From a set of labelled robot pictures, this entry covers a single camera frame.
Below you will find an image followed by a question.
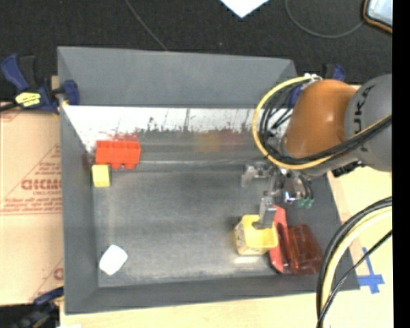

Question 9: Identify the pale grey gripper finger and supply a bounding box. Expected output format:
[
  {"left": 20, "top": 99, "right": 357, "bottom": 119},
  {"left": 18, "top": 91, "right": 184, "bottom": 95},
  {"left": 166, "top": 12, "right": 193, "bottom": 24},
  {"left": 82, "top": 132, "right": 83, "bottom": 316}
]
[
  {"left": 241, "top": 163, "right": 272, "bottom": 188},
  {"left": 258, "top": 196, "right": 278, "bottom": 230}
]

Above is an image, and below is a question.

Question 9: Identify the yellow plastic cup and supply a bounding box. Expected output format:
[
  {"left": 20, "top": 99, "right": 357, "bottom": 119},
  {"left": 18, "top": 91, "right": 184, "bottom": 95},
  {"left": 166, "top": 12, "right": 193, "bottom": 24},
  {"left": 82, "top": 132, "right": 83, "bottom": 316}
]
[{"left": 233, "top": 214, "right": 279, "bottom": 256}]

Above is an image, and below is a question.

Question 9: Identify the red clear plastic case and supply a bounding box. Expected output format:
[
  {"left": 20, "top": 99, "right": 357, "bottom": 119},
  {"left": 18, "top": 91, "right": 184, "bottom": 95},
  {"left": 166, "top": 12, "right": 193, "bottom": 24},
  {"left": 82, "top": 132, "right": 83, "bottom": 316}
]
[{"left": 268, "top": 204, "right": 324, "bottom": 276}]

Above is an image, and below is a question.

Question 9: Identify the grey metal bin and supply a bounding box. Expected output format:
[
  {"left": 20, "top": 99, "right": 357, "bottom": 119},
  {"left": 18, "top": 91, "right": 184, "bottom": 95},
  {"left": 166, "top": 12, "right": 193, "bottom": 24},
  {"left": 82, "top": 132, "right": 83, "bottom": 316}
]
[{"left": 56, "top": 46, "right": 360, "bottom": 314}]

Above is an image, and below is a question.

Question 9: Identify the red toy brick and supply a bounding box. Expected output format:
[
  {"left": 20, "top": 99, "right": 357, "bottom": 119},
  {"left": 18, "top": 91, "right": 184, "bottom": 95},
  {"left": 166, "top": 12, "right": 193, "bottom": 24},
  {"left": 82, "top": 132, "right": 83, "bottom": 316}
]
[{"left": 94, "top": 140, "right": 142, "bottom": 170}]

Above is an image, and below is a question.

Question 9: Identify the small yellow block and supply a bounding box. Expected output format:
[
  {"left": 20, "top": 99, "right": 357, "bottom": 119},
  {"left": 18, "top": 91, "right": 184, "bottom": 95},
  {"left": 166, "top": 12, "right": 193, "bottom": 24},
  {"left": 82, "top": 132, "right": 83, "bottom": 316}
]
[{"left": 91, "top": 164, "right": 112, "bottom": 188}]

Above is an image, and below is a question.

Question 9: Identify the white rounded block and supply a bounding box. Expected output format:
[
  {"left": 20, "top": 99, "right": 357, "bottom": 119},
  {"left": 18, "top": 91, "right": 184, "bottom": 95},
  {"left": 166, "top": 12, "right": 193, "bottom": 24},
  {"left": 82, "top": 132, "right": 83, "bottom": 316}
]
[{"left": 98, "top": 244, "right": 129, "bottom": 276}]

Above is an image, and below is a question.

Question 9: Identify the brown cardboard board, red print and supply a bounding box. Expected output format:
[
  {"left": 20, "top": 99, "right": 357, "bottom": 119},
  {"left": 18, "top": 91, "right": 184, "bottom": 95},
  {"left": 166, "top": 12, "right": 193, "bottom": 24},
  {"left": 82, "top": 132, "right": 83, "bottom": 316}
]
[{"left": 0, "top": 101, "right": 66, "bottom": 308}]

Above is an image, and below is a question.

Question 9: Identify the black cylinder on white bracket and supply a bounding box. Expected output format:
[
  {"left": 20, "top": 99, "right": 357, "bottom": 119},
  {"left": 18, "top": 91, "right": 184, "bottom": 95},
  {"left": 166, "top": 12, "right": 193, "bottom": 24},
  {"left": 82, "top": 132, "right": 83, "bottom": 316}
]
[{"left": 331, "top": 162, "right": 363, "bottom": 179}]

